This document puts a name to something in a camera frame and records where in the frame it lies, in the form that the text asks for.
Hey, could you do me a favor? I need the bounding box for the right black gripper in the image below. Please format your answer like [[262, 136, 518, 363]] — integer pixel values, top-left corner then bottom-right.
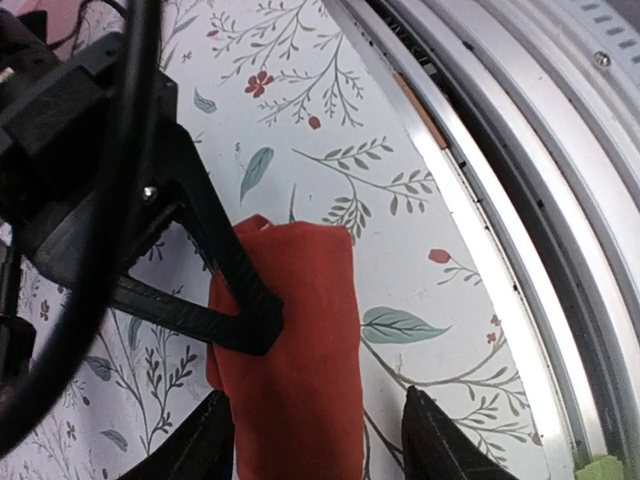
[[1, 10, 198, 287]]

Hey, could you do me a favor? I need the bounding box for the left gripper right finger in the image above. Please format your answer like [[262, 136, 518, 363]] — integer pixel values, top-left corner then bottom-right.
[[401, 386, 515, 480]]

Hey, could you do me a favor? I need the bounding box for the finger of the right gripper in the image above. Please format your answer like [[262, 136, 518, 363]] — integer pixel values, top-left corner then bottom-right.
[[111, 276, 280, 356], [172, 124, 284, 350]]

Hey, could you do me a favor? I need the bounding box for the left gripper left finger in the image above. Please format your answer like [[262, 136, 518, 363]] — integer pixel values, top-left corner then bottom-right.
[[121, 391, 235, 480]]

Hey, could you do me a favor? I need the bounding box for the red cloth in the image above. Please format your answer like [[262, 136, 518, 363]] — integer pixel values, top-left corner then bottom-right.
[[206, 215, 364, 479]]

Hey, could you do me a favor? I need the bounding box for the floral patterned table mat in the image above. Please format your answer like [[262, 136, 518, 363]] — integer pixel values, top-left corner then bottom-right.
[[1, 1, 549, 479]]

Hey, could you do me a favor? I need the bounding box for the green tape piece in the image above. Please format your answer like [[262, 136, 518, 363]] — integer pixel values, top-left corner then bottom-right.
[[574, 455, 625, 480]]

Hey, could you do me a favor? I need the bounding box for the front aluminium rail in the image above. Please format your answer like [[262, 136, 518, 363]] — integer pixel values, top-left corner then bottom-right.
[[328, 1, 639, 479]]

